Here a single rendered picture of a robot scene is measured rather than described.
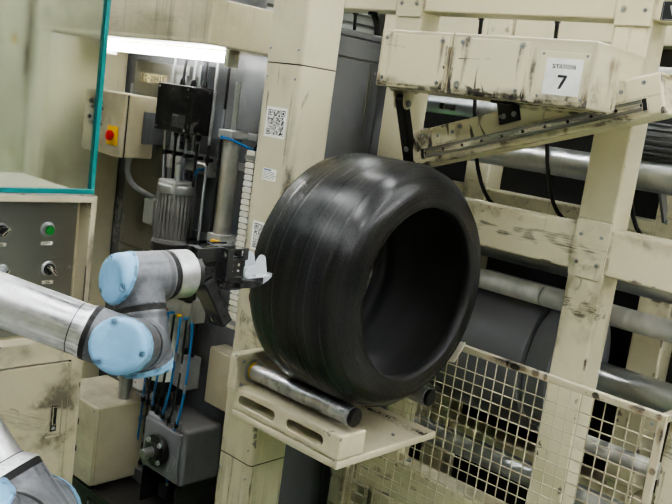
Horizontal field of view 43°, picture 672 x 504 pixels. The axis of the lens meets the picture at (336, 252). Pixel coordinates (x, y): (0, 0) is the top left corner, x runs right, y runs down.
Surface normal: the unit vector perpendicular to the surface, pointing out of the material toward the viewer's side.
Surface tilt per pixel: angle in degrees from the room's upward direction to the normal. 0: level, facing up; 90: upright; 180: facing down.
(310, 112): 90
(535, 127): 90
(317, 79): 90
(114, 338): 76
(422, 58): 90
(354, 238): 68
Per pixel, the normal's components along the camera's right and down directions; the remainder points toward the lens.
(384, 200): 0.28, -0.43
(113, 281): -0.69, -0.05
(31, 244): 0.72, 0.22
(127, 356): 0.09, -0.06
